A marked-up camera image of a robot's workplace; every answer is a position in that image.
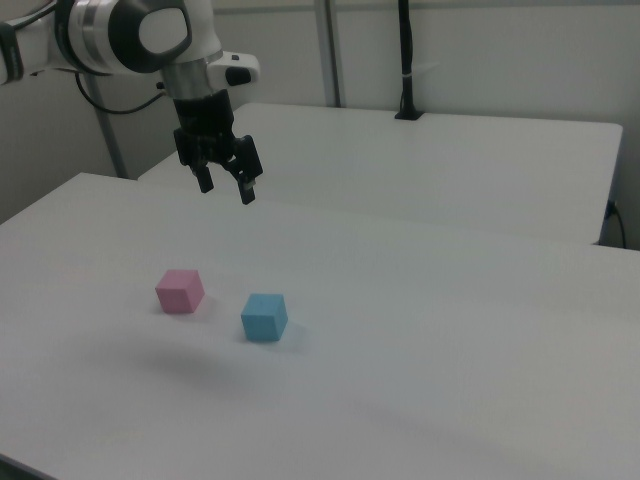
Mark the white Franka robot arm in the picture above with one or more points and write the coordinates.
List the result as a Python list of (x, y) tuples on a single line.
[(100, 30)]

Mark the grey metal frame post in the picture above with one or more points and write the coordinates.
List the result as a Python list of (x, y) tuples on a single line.
[(112, 135), (332, 50)]

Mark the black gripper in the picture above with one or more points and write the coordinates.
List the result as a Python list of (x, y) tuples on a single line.
[(205, 125)]

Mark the blue cube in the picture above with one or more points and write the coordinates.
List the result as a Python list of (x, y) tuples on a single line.
[(262, 320)]

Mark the pink cube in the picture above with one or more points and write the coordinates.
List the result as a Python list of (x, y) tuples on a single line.
[(176, 295)]

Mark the white side table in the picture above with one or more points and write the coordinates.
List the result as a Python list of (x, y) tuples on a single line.
[(400, 165)]

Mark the black table clamp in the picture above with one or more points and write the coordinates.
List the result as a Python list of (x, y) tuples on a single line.
[(408, 50)]

